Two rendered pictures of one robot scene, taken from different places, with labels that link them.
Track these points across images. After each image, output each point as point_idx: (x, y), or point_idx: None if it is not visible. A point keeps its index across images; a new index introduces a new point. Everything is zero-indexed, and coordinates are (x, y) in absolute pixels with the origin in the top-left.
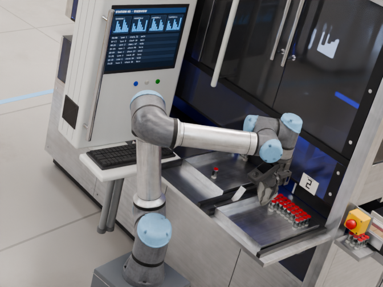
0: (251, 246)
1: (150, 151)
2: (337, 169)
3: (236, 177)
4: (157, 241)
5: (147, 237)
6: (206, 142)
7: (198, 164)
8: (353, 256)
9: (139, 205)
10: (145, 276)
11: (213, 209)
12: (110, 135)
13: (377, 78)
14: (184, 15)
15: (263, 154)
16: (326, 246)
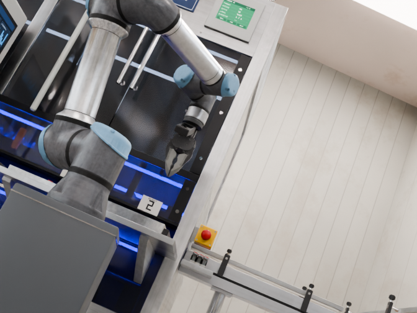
0: (147, 228)
1: (113, 47)
2: (185, 185)
3: None
4: (125, 146)
5: (116, 137)
6: (194, 41)
7: None
8: (205, 272)
9: (76, 118)
10: (95, 201)
11: None
12: None
13: (228, 102)
14: (10, 34)
15: (229, 81)
16: (171, 269)
